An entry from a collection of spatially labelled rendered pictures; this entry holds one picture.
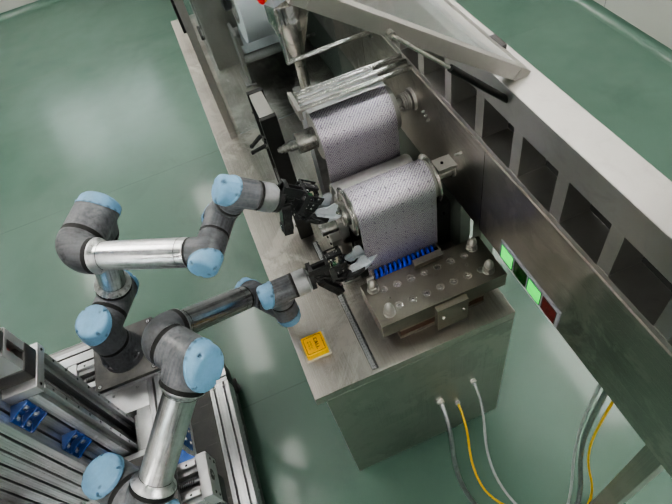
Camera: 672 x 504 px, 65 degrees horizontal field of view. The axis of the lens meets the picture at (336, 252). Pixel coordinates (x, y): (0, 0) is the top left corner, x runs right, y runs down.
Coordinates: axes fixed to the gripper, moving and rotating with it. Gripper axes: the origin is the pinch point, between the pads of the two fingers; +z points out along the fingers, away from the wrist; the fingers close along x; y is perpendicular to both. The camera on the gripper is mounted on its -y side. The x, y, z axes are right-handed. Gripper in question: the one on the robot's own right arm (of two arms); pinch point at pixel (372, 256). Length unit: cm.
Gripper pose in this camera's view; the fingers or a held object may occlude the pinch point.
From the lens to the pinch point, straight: 158.5
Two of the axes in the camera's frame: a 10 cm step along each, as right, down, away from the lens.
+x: -3.6, -7.0, 6.1
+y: -1.6, -6.0, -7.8
